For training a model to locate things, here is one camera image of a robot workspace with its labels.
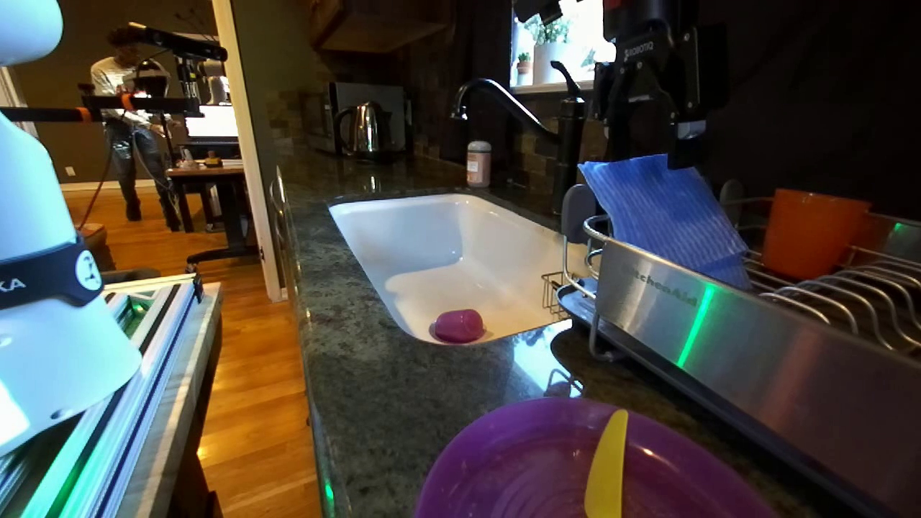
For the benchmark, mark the purple object in sink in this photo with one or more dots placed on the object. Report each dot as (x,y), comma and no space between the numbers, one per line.
(460,326)

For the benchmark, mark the blue cloth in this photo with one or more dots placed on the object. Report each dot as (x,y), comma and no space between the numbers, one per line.
(669,214)

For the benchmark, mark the camera tripod rig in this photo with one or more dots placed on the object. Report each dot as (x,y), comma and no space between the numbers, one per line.
(148,89)

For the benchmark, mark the yellow plastic utensil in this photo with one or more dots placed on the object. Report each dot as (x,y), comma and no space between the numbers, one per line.
(610,464)

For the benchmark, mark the person in background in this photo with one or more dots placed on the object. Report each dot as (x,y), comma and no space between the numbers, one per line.
(138,135)

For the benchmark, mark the right dark curtain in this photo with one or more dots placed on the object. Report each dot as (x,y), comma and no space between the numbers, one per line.
(817,96)

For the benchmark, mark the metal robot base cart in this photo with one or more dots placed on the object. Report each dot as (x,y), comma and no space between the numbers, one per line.
(133,456)

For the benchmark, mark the steel dish rack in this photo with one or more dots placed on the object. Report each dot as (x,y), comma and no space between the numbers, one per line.
(818,371)

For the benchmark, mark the wooden table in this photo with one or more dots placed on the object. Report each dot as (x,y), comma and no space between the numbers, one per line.
(222,198)

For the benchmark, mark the white sink basin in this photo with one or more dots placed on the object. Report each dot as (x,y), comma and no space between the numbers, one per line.
(450,250)

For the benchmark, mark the orange cup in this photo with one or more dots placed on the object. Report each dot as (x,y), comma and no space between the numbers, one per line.
(810,231)

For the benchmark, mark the steel kettle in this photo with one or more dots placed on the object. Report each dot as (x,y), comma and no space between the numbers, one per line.
(364,131)

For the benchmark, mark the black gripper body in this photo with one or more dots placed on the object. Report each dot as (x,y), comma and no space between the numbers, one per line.
(653,96)

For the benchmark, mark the purple plastic plate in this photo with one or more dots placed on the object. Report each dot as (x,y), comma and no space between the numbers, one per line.
(538,460)

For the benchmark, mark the white potted plant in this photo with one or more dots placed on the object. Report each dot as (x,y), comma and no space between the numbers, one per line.
(548,44)

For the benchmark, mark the black kitchen faucet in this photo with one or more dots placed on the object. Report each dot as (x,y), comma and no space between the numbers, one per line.
(565,135)

